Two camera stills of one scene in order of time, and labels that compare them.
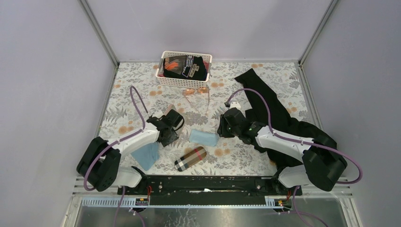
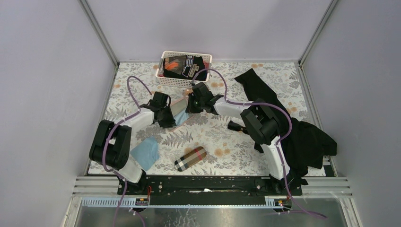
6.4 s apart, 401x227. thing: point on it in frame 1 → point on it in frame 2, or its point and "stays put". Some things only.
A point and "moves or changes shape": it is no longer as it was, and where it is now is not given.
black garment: [265, 109] stays put
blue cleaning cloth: [147, 156] stays put
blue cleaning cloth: [204, 137] moves or changes shape
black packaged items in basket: [187, 67] stays put
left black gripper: [174, 137] → [170, 121]
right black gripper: [221, 129] → [190, 108]
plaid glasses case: [190, 159] stays put
